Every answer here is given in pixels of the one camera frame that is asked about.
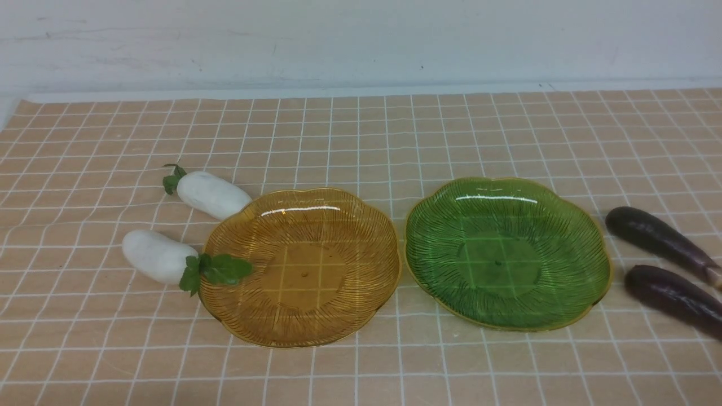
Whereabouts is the white radish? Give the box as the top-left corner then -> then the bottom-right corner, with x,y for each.
162,164 -> 253,220
121,230 -> 252,296

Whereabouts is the purple eggplant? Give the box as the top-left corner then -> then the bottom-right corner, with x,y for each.
604,206 -> 721,290
624,264 -> 721,341

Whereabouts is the amber glass plate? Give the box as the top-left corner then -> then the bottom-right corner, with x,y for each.
197,188 -> 402,348

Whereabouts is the green glass plate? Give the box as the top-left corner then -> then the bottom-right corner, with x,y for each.
404,177 -> 614,332

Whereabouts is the checkered orange tablecloth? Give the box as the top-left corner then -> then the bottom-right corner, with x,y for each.
1,88 -> 721,405

